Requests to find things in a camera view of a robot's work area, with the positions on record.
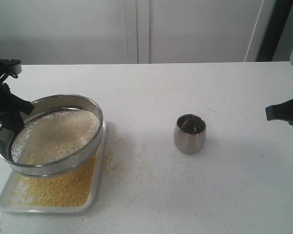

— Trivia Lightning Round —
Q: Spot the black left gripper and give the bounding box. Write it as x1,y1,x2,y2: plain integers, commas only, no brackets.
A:
0,61,34,133

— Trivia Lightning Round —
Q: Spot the round stainless steel sieve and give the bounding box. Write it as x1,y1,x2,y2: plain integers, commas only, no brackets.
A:
0,94,103,177

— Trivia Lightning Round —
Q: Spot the stainless steel cup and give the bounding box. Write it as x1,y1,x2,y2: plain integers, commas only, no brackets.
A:
173,114,207,155

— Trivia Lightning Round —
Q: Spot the white rectangular plastic tray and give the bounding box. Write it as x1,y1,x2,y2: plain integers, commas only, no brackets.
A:
0,120,107,214

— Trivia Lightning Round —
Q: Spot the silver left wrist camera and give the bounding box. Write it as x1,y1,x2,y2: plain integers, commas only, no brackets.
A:
0,59,22,78

